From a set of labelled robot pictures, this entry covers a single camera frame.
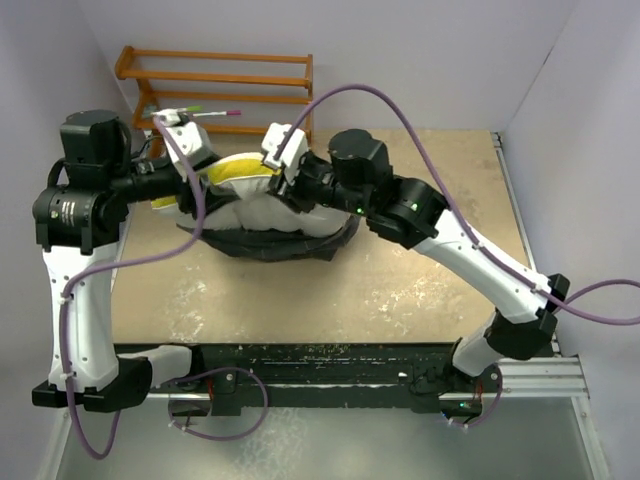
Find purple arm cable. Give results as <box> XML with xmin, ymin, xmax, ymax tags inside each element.
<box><xmin>272</xmin><ymin>83</ymin><xmax>640</xmax><ymax>326</ymax></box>
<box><xmin>58</xmin><ymin>115</ymin><xmax>207</xmax><ymax>460</ymax></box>

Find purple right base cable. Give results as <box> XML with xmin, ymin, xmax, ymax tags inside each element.
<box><xmin>442</xmin><ymin>364</ymin><xmax>504</xmax><ymax>432</ymax></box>

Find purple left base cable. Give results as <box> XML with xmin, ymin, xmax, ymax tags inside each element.
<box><xmin>166</xmin><ymin>362</ymin><xmax>270</xmax><ymax>441</ymax></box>

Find dark grey checked pillowcase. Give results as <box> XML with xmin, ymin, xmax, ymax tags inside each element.
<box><xmin>199</xmin><ymin>218</ymin><xmax>359</xmax><ymax>263</ymax></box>

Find aluminium frame rail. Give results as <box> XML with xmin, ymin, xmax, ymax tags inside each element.
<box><xmin>491</xmin><ymin>132</ymin><xmax>589</xmax><ymax>398</ymax></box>

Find white and yellow pillow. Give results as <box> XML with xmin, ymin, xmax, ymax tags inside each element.
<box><xmin>149</xmin><ymin>152</ymin><xmax>351</xmax><ymax>236</ymax></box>

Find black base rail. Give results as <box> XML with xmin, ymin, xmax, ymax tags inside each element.
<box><xmin>153</xmin><ymin>343</ymin><xmax>502</xmax><ymax>417</ymax></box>

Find pink capped white marker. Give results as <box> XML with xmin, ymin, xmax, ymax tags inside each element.
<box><xmin>191</xmin><ymin>110</ymin><xmax>242</xmax><ymax>118</ymax></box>

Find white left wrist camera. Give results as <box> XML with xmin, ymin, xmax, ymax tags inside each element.
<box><xmin>152</xmin><ymin>108</ymin><xmax>221</xmax><ymax>180</ymax></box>

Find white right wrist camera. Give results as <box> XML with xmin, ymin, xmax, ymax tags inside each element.
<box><xmin>261</xmin><ymin>122</ymin><xmax>309</xmax><ymax>183</ymax></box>

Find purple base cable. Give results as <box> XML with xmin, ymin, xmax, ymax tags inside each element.
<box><xmin>166</xmin><ymin>362</ymin><xmax>270</xmax><ymax>441</ymax></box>
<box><xmin>442</xmin><ymin>364</ymin><xmax>504</xmax><ymax>432</ymax></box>

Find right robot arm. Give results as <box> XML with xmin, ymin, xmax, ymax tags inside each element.
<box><xmin>261</xmin><ymin>123</ymin><xmax>569</xmax><ymax>391</ymax></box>

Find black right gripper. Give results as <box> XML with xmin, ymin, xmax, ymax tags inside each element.
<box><xmin>267</xmin><ymin>148</ymin><xmax>372</xmax><ymax>215</ymax></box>

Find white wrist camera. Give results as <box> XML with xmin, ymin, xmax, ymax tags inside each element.
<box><xmin>152</xmin><ymin>108</ymin><xmax>221</xmax><ymax>180</ymax></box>
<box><xmin>261</xmin><ymin>122</ymin><xmax>309</xmax><ymax>183</ymax></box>

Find wooden shelf rack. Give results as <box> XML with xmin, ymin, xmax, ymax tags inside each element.
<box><xmin>114</xmin><ymin>45</ymin><xmax>314</xmax><ymax>131</ymax></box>

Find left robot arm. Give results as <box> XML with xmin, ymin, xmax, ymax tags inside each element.
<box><xmin>32</xmin><ymin>108</ymin><xmax>215</xmax><ymax>413</ymax></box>

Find green capped white marker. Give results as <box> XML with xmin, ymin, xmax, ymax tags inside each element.
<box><xmin>174</xmin><ymin>106</ymin><xmax>202</xmax><ymax>114</ymax></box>

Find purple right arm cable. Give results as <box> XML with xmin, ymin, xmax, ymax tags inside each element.
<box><xmin>272</xmin><ymin>83</ymin><xmax>640</xmax><ymax>326</ymax></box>

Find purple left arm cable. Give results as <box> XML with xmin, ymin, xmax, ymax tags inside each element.
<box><xmin>58</xmin><ymin>115</ymin><xmax>207</xmax><ymax>460</ymax></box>

